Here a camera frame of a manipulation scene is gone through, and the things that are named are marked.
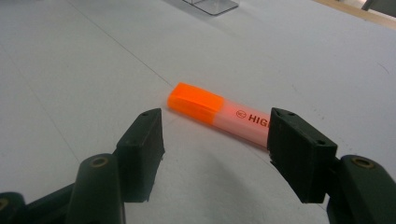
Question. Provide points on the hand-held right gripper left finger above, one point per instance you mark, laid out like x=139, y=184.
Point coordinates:
x=141, y=155

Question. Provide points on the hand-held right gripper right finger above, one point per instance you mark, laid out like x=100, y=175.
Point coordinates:
x=299, y=155

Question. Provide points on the orange highlighter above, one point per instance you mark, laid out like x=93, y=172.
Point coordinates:
x=202, y=105

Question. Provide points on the clear plastic pen holder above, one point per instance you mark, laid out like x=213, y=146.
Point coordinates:
x=214, y=5

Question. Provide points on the dark object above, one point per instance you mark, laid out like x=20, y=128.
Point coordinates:
x=381, y=6

